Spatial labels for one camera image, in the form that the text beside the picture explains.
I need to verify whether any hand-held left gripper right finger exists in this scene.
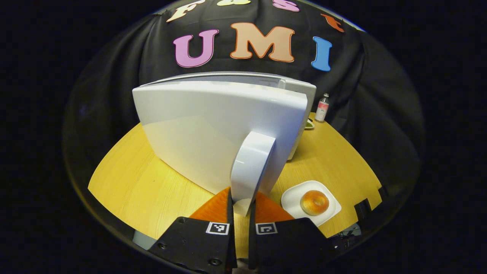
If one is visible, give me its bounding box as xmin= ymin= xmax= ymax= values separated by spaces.
xmin=247 ymin=192 xmax=336 ymax=272

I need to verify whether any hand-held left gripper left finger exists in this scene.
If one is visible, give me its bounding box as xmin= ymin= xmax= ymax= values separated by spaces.
xmin=148 ymin=186 xmax=238 ymax=274

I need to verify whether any golden brown bagel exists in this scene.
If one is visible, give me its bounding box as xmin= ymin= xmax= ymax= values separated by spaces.
xmin=300 ymin=190 xmax=330 ymax=216

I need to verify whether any white microwave oven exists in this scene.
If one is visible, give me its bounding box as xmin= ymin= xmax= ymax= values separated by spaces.
xmin=132 ymin=72 xmax=317 ymax=217

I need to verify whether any white square plate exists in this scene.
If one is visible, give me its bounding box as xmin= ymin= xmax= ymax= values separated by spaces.
xmin=281 ymin=180 xmax=342 ymax=228

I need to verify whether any small clear bottle pink label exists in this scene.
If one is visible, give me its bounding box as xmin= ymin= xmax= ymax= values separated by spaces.
xmin=315 ymin=93 xmax=330 ymax=123

